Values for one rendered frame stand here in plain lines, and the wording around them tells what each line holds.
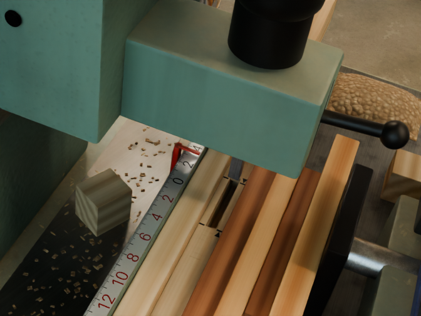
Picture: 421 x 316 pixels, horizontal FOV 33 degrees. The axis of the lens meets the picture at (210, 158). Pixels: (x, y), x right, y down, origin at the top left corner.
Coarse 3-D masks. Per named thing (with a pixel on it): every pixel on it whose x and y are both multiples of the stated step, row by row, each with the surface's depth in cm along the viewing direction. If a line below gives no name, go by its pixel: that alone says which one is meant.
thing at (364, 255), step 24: (360, 168) 51; (360, 192) 49; (336, 216) 48; (336, 240) 46; (360, 240) 51; (336, 264) 46; (360, 264) 50; (384, 264) 50; (408, 264) 50; (312, 288) 48; (312, 312) 50
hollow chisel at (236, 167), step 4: (232, 160) 54; (236, 160) 53; (240, 160) 53; (232, 164) 54; (236, 164) 54; (240, 164) 54; (232, 168) 54; (236, 168) 54; (240, 168) 54; (232, 172) 54; (236, 172) 54; (240, 172) 54; (228, 176) 55; (232, 176) 55; (236, 176) 55; (240, 176) 55
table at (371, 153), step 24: (360, 72) 76; (360, 144) 68; (408, 144) 69; (312, 168) 64; (384, 168) 66; (360, 216) 61; (384, 216) 61; (336, 288) 55; (360, 288) 55; (336, 312) 53
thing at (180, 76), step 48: (192, 0) 50; (144, 48) 46; (192, 48) 46; (336, 48) 48; (144, 96) 48; (192, 96) 47; (240, 96) 45; (288, 96) 44; (240, 144) 48; (288, 144) 47
